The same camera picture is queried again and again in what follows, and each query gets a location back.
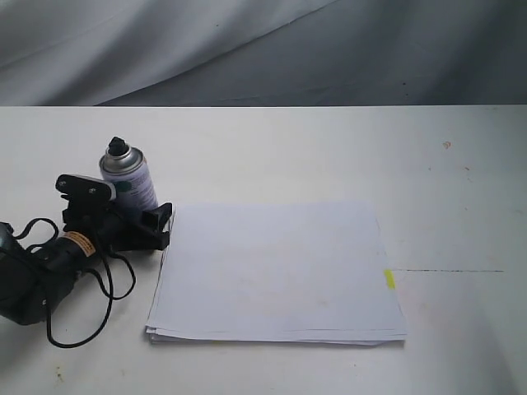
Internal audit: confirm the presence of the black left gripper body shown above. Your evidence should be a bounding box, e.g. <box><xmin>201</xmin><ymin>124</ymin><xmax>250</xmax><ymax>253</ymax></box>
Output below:
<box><xmin>61</xmin><ymin>197</ymin><xmax>142</xmax><ymax>253</ymax></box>

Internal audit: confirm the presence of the white spray paint can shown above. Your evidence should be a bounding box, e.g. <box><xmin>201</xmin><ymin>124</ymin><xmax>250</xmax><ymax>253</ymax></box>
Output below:
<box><xmin>99</xmin><ymin>137</ymin><xmax>158</xmax><ymax>211</ymax></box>

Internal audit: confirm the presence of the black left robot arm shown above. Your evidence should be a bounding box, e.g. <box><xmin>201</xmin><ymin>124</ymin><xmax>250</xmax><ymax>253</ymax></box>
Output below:
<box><xmin>1</xmin><ymin>202</ymin><xmax>173</xmax><ymax>325</ymax></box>

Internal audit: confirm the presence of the white paper stack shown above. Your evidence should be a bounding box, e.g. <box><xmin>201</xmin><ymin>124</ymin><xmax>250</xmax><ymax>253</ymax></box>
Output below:
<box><xmin>147</xmin><ymin>202</ymin><xmax>408</xmax><ymax>345</ymax></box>

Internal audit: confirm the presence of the grey backdrop cloth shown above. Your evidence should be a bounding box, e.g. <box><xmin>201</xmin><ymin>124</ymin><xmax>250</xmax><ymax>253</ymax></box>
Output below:
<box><xmin>1</xmin><ymin>1</ymin><xmax>526</xmax><ymax>106</ymax></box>

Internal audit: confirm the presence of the yellow tape marker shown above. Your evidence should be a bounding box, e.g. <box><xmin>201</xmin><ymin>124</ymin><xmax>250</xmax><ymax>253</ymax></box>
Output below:
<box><xmin>384</xmin><ymin>269</ymin><xmax>395</xmax><ymax>290</ymax></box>

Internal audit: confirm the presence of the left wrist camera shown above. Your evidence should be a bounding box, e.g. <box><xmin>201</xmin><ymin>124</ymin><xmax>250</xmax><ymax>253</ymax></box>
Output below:
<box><xmin>55</xmin><ymin>174</ymin><xmax>116</xmax><ymax>204</ymax></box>

